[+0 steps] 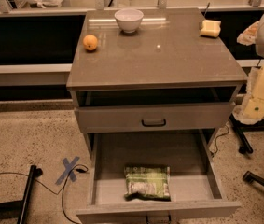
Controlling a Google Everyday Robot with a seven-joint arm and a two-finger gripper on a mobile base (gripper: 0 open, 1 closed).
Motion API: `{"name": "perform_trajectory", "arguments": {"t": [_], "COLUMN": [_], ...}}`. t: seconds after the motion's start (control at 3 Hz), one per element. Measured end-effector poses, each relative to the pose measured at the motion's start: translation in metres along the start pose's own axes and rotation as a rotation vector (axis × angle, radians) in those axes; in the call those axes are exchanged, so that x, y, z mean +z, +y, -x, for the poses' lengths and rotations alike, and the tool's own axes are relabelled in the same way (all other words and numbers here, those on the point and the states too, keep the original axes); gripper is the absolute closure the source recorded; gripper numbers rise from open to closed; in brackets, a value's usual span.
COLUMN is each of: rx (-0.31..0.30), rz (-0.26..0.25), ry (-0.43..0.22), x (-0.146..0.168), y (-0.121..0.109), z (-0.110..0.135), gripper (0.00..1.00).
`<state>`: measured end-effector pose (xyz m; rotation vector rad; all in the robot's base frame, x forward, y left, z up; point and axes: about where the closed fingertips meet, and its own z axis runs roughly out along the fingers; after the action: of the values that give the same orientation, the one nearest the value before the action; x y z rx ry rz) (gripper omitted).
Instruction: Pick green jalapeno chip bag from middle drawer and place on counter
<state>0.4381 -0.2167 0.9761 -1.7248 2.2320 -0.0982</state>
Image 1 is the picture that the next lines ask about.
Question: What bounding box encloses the green jalapeno chip bag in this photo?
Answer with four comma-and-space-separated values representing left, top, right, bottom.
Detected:
124, 165, 171, 201

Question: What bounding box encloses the grey drawer cabinet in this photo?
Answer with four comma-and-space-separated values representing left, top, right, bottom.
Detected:
65, 7, 248, 224

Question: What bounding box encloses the closed upper drawer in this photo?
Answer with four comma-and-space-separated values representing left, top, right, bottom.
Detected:
75, 103, 235, 133

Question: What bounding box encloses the open bottom drawer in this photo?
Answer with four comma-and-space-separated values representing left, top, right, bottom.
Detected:
76, 130, 240, 224

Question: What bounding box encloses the orange fruit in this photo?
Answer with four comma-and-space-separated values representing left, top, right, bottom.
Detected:
83, 35, 98, 51

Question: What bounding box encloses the white bowl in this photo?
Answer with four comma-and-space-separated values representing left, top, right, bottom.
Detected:
114, 8, 144, 33

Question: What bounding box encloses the blue tape cross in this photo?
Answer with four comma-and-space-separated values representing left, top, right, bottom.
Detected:
55, 156, 79, 185

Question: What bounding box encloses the yellow sponge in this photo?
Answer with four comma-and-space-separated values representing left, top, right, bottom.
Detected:
200, 20, 221, 38

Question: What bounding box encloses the black chair caster leg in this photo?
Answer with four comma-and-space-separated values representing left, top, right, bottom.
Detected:
243, 171, 264, 187

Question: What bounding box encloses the black stand leg right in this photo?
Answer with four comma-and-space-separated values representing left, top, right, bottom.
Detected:
229, 115, 264, 154

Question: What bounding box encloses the black stand leg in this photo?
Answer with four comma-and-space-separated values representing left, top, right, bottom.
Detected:
0, 165, 43, 224
229, 115, 264, 154

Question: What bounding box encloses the black stand leg left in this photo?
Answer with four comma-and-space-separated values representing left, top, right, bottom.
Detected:
0, 165, 43, 224

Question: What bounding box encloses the black floor cable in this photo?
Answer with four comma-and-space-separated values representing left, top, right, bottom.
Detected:
0, 161, 90, 224

